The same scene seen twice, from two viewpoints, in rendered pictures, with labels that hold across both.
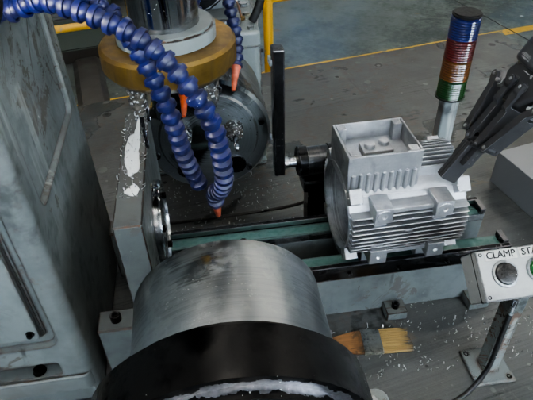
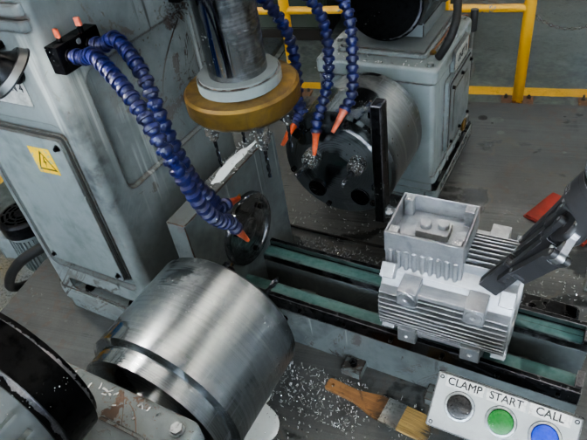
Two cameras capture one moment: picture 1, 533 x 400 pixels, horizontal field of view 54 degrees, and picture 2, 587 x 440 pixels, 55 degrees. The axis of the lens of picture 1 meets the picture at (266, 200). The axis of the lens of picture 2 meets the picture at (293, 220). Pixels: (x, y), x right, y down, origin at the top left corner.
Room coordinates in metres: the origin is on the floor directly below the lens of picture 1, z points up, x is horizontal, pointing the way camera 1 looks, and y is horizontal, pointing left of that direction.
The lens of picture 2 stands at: (0.10, -0.44, 1.73)
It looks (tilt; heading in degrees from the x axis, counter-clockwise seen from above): 40 degrees down; 42
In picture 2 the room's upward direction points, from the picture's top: 10 degrees counter-clockwise
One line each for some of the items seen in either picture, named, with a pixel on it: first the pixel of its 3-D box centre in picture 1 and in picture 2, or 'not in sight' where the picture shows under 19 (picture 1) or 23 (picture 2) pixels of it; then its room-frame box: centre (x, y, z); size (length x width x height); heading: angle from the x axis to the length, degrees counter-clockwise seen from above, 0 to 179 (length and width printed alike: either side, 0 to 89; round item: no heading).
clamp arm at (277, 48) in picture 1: (278, 114); (381, 164); (0.83, -0.03, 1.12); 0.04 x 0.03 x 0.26; 97
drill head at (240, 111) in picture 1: (205, 107); (360, 134); (1.01, 0.13, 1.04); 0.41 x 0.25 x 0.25; 7
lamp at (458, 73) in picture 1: (455, 67); not in sight; (1.04, -0.41, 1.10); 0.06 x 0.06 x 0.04
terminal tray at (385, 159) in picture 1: (373, 155); (431, 236); (0.71, -0.18, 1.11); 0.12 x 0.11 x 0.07; 98
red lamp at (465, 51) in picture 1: (459, 47); not in sight; (1.04, -0.41, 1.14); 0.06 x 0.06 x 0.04
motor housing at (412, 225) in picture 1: (390, 197); (454, 283); (0.72, -0.22, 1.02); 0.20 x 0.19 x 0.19; 98
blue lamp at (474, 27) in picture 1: (464, 26); not in sight; (1.04, -0.41, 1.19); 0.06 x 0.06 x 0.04
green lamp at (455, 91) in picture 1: (451, 86); not in sight; (1.04, -0.41, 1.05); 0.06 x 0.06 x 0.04
